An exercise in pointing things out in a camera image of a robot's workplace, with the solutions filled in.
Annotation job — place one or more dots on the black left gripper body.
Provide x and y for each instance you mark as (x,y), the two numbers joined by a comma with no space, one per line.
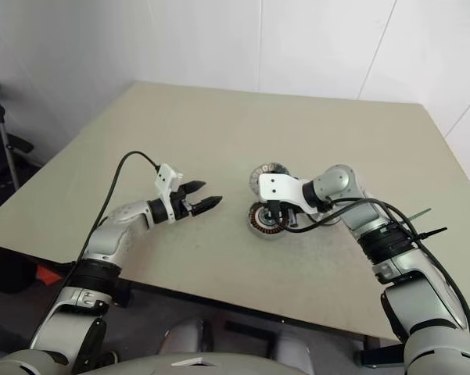
(181,205)

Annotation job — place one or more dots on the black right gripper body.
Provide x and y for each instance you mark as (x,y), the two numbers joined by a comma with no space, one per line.
(287,216)

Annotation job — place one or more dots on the silver spoked rotor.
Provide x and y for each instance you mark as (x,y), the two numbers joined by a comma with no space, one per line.
(266,168)

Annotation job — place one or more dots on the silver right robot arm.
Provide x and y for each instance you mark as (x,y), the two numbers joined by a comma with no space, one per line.
(399,265)

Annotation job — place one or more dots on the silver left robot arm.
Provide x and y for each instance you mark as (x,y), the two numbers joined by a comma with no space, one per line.
(105,234)

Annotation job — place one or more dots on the round copper-wound motor housing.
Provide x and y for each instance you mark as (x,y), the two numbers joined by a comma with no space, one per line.
(262,222)

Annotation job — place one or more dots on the grey rounded leg shape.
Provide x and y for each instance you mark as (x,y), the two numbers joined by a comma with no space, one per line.
(293,351)
(184,338)

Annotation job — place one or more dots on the red object under table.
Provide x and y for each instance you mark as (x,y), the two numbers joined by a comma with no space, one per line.
(47,275)

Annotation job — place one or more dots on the silver robot torso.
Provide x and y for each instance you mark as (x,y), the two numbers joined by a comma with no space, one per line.
(140,367)

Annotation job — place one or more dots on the black stand with metal pole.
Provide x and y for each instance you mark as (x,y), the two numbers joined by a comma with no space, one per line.
(2,129)

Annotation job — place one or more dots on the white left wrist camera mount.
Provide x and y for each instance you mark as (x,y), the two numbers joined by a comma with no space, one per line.
(165,176)

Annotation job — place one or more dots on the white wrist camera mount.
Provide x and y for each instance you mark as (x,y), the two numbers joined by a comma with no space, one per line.
(277,187)
(165,176)

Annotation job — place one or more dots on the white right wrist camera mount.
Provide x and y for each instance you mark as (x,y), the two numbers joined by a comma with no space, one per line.
(277,187)

